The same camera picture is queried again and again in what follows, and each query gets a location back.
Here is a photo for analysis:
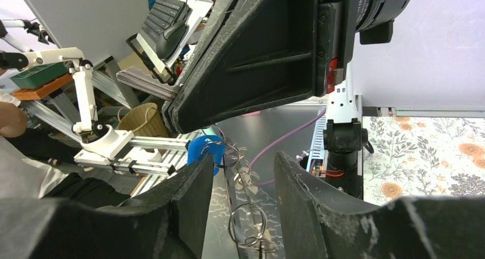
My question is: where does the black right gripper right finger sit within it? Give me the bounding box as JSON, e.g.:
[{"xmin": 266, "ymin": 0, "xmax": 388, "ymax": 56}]
[{"xmin": 274, "ymin": 152, "xmax": 484, "ymax": 258}]

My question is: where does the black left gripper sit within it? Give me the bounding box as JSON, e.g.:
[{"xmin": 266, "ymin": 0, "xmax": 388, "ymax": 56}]
[{"xmin": 315, "ymin": 0, "xmax": 410, "ymax": 95}]

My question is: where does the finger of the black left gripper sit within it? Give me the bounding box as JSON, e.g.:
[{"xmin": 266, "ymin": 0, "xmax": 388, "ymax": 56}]
[{"xmin": 162, "ymin": 0, "xmax": 325, "ymax": 133}]

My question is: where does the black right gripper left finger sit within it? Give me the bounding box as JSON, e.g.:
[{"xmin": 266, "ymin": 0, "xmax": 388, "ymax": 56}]
[{"xmin": 1, "ymin": 153, "xmax": 214, "ymax": 258}]

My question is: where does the silver key bunch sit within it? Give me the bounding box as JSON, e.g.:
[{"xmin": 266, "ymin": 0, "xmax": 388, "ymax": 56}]
[{"xmin": 228, "ymin": 202, "xmax": 273, "ymax": 258}]

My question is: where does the blue key tag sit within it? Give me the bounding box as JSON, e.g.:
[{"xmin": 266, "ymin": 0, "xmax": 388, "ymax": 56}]
[{"xmin": 187, "ymin": 135, "xmax": 225, "ymax": 166}]

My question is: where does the small robot arm on stand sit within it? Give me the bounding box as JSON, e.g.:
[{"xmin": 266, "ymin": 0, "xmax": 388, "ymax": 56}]
[{"xmin": 1, "ymin": 47, "xmax": 214, "ymax": 258}]

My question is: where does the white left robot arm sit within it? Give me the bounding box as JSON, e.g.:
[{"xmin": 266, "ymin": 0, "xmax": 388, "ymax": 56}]
[{"xmin": 162, "ymin": 0, "xmax": 410, "ymax": 198}]

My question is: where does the black keyboard on stand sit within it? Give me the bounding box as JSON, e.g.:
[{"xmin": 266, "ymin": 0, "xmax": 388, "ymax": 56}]
[{"xmin": 126, "ymin": 0, "xmax": 214, "ymax": 83}]

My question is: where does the woven basket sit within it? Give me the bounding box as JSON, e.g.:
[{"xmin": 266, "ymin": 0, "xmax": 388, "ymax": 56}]
[{"xmin": 117, "ymin": 102, "xmax": 169, "ymax": 138}]

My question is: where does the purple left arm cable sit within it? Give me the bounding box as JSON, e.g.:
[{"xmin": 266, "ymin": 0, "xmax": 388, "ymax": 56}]
[{"xmin": 246, "ymin": 109, "xmax": 327, "ymax": 189}]

